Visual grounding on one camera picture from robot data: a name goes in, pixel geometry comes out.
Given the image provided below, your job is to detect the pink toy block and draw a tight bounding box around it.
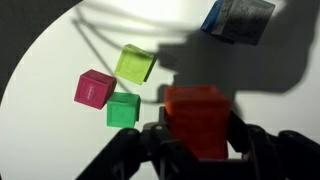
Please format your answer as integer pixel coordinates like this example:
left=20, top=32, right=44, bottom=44
left=73, top=68, right=118, bottom=111

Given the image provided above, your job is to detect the orange toy block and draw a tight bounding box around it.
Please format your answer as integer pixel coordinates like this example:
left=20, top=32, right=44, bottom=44
left=163, top=84, right=233, bottom=161

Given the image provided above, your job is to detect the green toy block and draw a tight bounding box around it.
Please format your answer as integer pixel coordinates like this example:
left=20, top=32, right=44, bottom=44
left=106, top=91, right=142, bottom=129

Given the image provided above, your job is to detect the yellow-green toy block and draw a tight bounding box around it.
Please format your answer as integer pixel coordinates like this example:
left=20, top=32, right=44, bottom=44
left=114, top=43, right=157, bottom=86

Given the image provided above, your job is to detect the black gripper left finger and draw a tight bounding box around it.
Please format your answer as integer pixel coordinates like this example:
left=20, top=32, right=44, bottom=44
left=75, top=105, right=202, bottom=180

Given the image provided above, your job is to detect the blue cube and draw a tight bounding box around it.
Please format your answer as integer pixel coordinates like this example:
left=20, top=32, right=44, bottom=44
left=211, top=0, right=277, bottom=46

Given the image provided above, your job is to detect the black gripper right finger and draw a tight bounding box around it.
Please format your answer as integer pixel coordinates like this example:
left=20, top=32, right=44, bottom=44
left=227, top=110, right=320, bottom=180

